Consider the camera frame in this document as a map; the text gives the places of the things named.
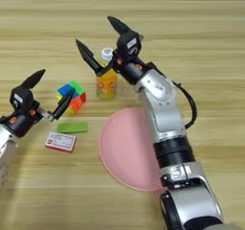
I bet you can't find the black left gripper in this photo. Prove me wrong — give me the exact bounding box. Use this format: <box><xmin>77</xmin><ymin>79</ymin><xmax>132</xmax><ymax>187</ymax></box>
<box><xmin>0</xmin><ymin>68</ymin><xmax>76</xmax><ymax>138</ymax></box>

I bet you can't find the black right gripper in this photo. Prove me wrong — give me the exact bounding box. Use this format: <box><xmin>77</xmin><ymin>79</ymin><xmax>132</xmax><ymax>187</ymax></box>
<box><xmin>75</xmin><ymin>15</ymin><xmax>151</xmax><ymax>85</ymax></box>

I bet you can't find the colourful puzzle cube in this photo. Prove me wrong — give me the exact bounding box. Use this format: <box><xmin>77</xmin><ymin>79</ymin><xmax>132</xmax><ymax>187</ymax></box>
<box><xmin>56</xmin><ymin>80</ymin><xmax>88</xmax><ymax>116</ymax></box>

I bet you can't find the orange juice bottle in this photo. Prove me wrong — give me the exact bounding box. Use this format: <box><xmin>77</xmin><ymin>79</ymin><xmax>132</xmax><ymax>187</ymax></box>
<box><xmin>95</xmin><ymin>46</ymin><xmax>119</xmax><ymax>102</ymax></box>

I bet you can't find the pink round plate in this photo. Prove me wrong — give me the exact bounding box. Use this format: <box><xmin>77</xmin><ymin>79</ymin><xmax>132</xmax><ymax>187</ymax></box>
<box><xmin>98</xmin><ymin>107</ymin><xmax>165</xmax><ymax>193</ymax></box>

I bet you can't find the black box with white label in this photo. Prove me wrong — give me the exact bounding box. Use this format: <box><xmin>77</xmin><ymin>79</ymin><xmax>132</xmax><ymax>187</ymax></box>
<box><xmin>116</xmin><ymin>32</ymin><xmax>144</xmax><ymax>62</ymax></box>

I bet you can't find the green rectangular block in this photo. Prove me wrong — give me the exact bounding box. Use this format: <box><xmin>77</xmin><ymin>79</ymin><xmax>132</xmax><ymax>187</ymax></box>
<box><xmin>56</xmin><ymin>122</ymin><xmax>89</xmax><ymax>135</ymax></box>

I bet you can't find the small pink white card box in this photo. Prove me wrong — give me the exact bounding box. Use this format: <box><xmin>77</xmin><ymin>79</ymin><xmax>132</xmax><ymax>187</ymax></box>
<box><xmin>44</xmin><ymin>131</ymin><xmax>78</xmax><ymax>154</ymax></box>

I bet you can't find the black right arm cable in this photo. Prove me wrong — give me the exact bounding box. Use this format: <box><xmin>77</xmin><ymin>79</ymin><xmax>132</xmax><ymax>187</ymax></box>
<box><xmin>171</xmin><ymin>80</ymin><xmax>198</xmax><ymax>130</ymax></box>

